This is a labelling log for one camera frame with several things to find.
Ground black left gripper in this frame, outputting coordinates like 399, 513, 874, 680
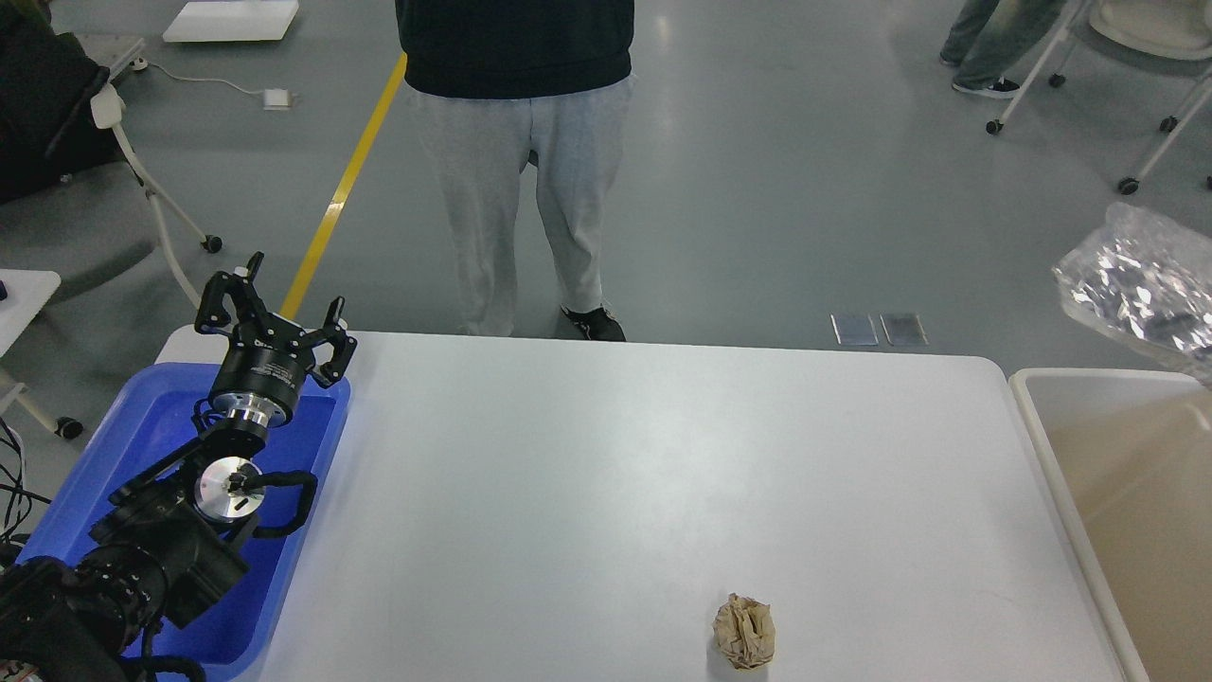
194, 252, 358, 426

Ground silver foil bag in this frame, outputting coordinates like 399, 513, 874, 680
1052, 202, 1211, 386

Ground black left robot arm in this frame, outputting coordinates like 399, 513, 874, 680
2, 252, 358, 681

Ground blue plastic bin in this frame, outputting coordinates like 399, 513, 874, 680
17, 362, 350, 681

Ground grey office chair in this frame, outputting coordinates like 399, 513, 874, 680
1, 1, 200, 305

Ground white side table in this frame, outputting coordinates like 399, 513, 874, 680
0, 270, 82, 441

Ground white flat board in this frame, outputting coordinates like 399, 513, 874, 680
162, 1, 301, 42

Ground person in grey pants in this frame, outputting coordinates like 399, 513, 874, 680
395, 1, 635, 342

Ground crumpled brown paper ball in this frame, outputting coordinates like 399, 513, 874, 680
711, 594, 776, 671

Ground left metal floor plate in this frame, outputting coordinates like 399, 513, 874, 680
830, 314, 882, 346

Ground metal floor plate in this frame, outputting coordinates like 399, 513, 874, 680
880, 314, 930, 346
830, 314, 882, 346

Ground right metal floor plate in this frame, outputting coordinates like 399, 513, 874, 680
880, 314, 930, 346

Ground person in blue jeans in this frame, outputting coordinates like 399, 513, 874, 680
939, 1, 1067, 99

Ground beige plastic bin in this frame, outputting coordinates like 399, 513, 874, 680
1010, 368, 1211, 681

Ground white power adapter with cable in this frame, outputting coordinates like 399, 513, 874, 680
130, 57, 295, 111

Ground black cables bundle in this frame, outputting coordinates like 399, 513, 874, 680
0, 417, 53, 546

